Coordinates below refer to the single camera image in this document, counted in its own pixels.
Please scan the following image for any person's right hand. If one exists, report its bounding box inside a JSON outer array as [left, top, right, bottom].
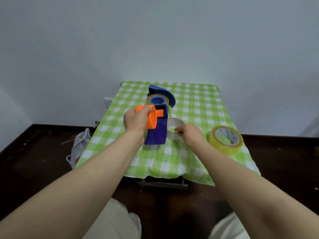
[[174, 123, 208, 149]]

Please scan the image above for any person's left hand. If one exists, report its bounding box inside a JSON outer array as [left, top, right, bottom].
[[123, 106, 153, 139]]

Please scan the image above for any clear tape roll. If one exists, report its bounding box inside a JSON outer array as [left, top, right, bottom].
[[166, 118, 186, 142]]

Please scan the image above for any blue tape dispenser orange handle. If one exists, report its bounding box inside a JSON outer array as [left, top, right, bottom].
[[136, 84, 176, 146]]

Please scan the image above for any person's right forearm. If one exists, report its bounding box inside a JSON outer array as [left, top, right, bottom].
[[191, 141, 319, 239]]

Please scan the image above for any person's left forearm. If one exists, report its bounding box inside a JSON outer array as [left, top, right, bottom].
[[0, 131, 146, 239]]

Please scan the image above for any yellowish tape roll blue hub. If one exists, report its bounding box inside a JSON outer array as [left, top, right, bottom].
[[146, 94, 170, 107]]

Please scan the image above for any green checked tablecloth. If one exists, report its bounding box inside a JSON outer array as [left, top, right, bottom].
[[75, 81, 261, 187]]

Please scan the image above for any large yellow tape roll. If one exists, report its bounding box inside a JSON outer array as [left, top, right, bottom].
[[208, 125, 244, 157]]

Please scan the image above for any white plastic bag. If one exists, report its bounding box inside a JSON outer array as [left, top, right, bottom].
[[66, 128, 92, 170]]

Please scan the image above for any person's right beige trouser leg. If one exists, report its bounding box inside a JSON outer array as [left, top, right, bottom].
[[208, 212, 248, 239]]

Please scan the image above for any person's beige trouser leg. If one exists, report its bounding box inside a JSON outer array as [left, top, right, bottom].
[[208, 212, 248, 239], [82, 198, 130, 239]]

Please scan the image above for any person's left beige trouser leg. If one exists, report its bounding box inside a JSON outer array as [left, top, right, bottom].
[[82, 198, 130, 239]]

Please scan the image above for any dark metal table frame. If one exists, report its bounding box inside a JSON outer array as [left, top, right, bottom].
[[138, 176, 189, 192]]

